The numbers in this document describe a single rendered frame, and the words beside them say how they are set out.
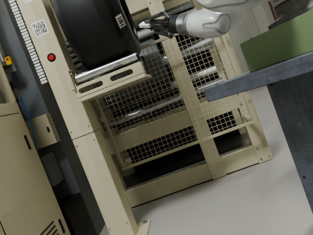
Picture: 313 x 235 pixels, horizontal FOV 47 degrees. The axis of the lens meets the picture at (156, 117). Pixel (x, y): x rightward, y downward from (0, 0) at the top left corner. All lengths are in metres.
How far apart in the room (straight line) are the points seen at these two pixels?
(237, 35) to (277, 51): 7.71
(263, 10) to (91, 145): 7.90
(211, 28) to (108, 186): 1.03
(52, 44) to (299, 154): 1.35
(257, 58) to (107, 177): 1.15
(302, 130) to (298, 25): 0.30
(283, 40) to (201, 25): 0.42
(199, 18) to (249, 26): 7.90
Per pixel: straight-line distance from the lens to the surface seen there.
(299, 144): 1.12
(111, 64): 1.81
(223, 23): 1.35
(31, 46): 2.03
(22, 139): 1.82
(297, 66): 0.90
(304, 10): 1.07
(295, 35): 1.01
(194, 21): 1.39
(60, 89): 1.95
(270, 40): 1.05
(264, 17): 9.44
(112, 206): 1.99
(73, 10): 1.75
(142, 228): 2.10
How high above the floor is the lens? 0.69
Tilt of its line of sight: 4 degrees down
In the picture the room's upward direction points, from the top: 21 degrees counter-clockwise
